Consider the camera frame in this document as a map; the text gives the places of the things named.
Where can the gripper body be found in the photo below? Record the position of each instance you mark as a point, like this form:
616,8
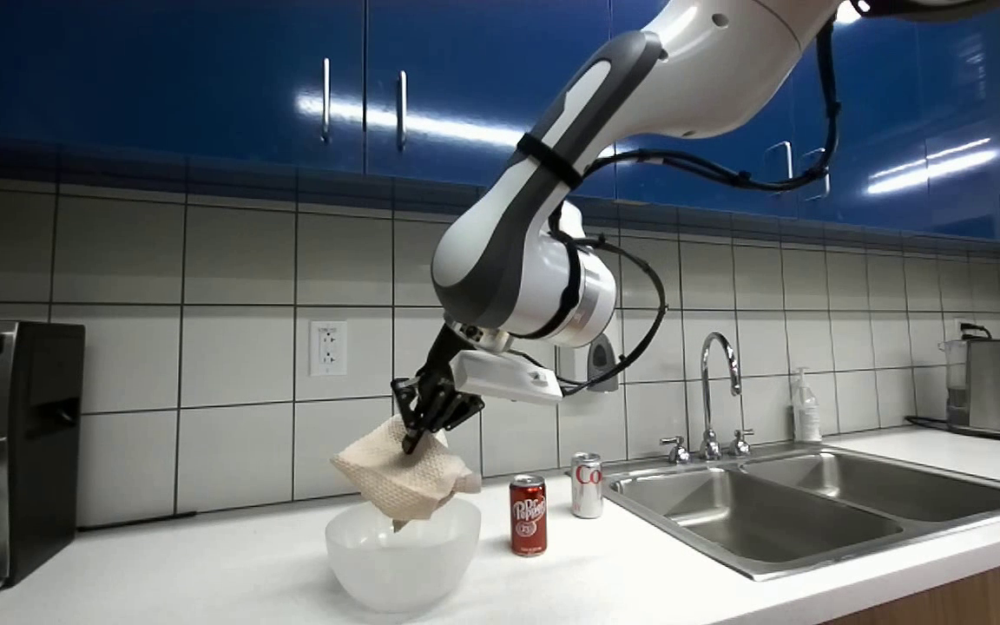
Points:
439,373

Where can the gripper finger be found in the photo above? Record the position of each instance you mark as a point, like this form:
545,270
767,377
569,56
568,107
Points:
411,417
457,411

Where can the beige waffle cloth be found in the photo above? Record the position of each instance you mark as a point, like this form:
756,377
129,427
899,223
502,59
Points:
400,482

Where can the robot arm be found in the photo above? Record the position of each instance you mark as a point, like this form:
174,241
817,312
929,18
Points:
691,78

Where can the white translucent bowl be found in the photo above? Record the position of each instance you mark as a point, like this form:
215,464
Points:
400,564

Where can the red soda can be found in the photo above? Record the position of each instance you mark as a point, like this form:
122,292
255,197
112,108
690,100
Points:
528,516

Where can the silver soda can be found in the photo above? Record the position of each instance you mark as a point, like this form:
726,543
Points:
587,486

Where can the chrome tap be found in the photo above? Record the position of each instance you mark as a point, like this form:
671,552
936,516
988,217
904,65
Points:
708,408

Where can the blue cabinet door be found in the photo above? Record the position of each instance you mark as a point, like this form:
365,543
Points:
465,78
161,78

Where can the clear soap pump bottle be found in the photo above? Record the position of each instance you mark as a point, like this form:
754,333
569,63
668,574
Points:
806,418

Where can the steel double sink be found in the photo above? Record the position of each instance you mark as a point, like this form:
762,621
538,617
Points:
812,512

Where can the black coffee maker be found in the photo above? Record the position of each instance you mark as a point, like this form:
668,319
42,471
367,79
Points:
5,451

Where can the clear blender jug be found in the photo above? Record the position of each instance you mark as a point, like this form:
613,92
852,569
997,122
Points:
954,382

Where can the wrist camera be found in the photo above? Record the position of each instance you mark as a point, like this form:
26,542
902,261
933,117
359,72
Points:
504,377

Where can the white wall socket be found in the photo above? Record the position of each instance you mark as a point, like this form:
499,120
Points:
328,348

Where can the grey wall soap dispenser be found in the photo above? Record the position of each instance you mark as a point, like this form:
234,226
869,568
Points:
601,363

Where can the blue wall cabinet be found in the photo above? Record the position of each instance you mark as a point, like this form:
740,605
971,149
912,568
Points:
205,78

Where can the wall socket with black plug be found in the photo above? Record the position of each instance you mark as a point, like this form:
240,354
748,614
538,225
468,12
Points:
973,329

